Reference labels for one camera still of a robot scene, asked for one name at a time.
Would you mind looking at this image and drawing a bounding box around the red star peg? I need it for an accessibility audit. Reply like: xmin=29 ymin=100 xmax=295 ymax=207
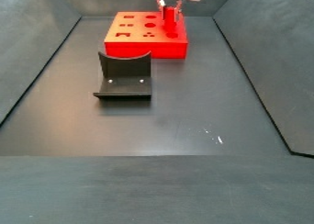
xmin=161 ymin=6 xmax=176 ymax=31

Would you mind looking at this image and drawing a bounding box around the red shape sorter block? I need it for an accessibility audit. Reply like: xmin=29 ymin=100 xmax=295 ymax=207
xmin=104 ymin=11 xmax=187 ymax=59

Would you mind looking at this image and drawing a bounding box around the black curved holder stand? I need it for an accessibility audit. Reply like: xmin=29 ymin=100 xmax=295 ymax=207
xmin=93 ymin=52 xmax=152 ymax=99

